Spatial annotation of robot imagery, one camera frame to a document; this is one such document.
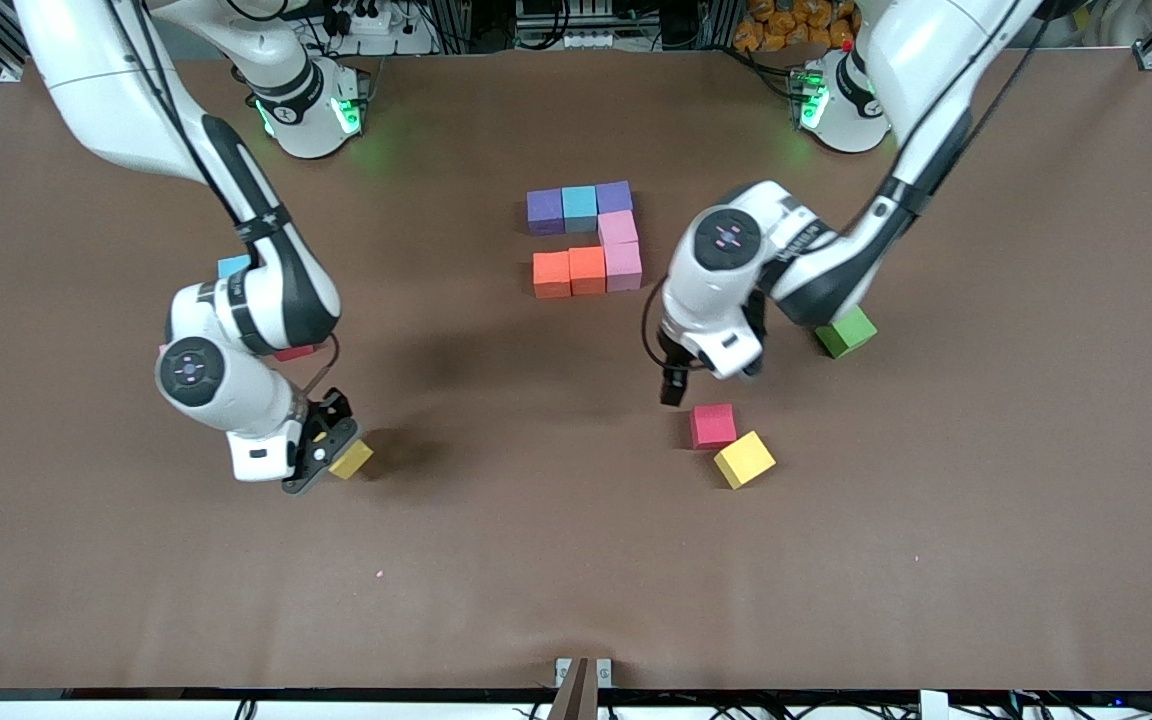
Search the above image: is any small metal bracket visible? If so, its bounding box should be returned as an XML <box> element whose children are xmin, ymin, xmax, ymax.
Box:
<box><xmin>555</xmin><ymin>657</ymin><xmax>614</xmax><ymax>689</ymax></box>

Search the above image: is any orange yellow objects bag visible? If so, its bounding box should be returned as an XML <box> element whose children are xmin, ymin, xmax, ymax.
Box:
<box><xmin>733</xmin><ymin>0</ymin><xmax>857</xmax><ymax>53</ymax></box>

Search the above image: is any green foam cube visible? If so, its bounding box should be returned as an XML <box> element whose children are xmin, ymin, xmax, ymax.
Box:
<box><xmin>815</xmin><ymin>306</ymin><xmax>879</xmax><ymax>360</ymax></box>

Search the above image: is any aluminium frame post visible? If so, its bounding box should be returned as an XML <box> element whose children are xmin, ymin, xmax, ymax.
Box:
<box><xmin>433</xmin><ymin>0</ymin><xmax>474</xmax><ymax>53</ymax></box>
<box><xmin>701</xmin><ymin>0</ymin><xmax>742</xmax><ymax>51</ymax></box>

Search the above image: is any yellow foam cube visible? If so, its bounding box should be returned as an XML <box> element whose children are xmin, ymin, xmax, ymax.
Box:
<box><xmin>713</xmin><ymin>431</ymin><xmax>777</xmax><ymax>491</ymax></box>
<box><xmin>328</xmin><ymin>438</ymin><xmax>375</xmax><ymax>480</ymax></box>

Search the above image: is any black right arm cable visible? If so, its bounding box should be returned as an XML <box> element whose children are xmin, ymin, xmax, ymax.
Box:
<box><xmin>106</xmin><ymin>0</ymin><xmax>340</xmax><ymax>399</ymax></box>

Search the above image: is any black cable bundle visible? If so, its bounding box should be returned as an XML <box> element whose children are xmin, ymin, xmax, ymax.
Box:
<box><xmin>996</xmin><ymin>672</ymin><xmax>1152</xmax><ymax>720</ymax></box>

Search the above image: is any orange foam cube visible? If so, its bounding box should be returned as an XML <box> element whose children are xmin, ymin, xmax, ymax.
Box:
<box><xmin>569</xmin><ymin>246</ymin><xmax>608</xmax><ymax>297</ymax></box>
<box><xmin>532</xmin><ymin>251</ymin><xmax>573</xmax><ymax>300</ymax></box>

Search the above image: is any brown wooden strip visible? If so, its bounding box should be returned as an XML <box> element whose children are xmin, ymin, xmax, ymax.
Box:
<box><xmin>547</xmin><ymin>657</ymin><xmax>602</xmax><ymax>720</ymax></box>

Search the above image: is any white power strip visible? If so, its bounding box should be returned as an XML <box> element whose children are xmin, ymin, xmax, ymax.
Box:
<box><xmin>321</xmin><ymin>0</ymin><xmax>407</xmax><ymax>36</ymax></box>

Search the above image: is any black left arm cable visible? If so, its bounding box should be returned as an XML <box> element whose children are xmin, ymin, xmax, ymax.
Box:
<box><xmin>641</xmin><ymin>0</ymin><xmax>1047</xmax><ymax>369</ymax></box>

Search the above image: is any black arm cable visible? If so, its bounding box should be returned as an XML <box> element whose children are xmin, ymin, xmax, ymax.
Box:
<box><xmin>641</xmin><ymin>0</ymin><xmax>1047</xmax><ymax>369</ymax></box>
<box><xmin>106</xmin><ymin>0</ymin><xmax>340</xmax><ymax>399</ymax></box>

